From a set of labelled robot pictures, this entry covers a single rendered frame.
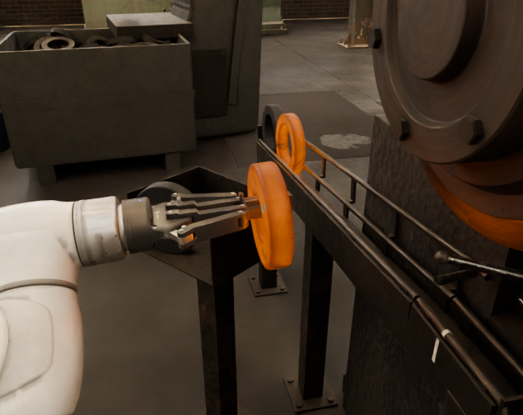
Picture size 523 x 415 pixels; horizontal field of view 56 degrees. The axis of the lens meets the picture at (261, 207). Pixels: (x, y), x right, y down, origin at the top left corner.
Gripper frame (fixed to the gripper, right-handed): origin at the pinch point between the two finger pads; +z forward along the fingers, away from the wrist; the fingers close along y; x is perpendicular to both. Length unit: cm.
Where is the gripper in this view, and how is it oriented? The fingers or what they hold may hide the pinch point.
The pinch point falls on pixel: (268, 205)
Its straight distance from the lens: 70.6
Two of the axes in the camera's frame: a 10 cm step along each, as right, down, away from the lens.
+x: -0.5, -8.9, -4.6
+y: 2.2, 4.4, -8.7
